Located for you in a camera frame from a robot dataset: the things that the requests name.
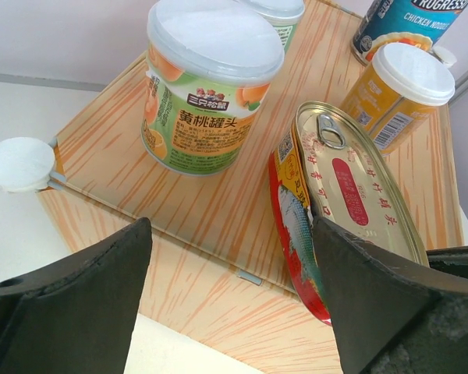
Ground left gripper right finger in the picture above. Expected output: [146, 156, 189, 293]
[313, 218, 468, 373]

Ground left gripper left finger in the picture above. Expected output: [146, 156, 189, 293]
[0, 218, 152, 373]

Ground oval red sardine tin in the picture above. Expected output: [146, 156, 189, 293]
[268, 101, 428, 324]

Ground tan can white lid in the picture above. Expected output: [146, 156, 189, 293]
[339, 42, 456, 155]

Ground yellow can white lid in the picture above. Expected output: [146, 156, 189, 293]
[141, 1, 285, 175]

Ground blue soup can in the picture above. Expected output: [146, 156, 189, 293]
[351, 0, 468, 65]

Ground green can white lid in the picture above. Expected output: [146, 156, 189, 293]
[239, 0, 305, 53]

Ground wooden cube counter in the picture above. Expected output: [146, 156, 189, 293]
[0, 0, 466, 374]

